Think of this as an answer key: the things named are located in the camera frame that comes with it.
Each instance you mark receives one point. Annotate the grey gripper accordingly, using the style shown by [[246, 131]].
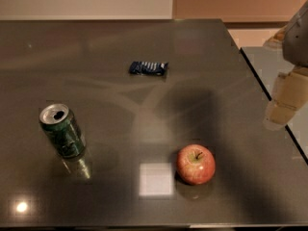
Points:
[[296, 42]]

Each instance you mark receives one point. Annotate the blue rxbar blueberry wrapper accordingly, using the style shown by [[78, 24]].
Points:
[[148, 68]]

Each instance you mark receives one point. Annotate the grey side table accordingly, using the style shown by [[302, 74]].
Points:
[[266, 64]]

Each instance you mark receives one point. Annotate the red apple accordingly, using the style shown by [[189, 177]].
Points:
[[195, 164]]

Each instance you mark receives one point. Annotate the green soda can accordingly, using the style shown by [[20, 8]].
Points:
[[60, 126]]

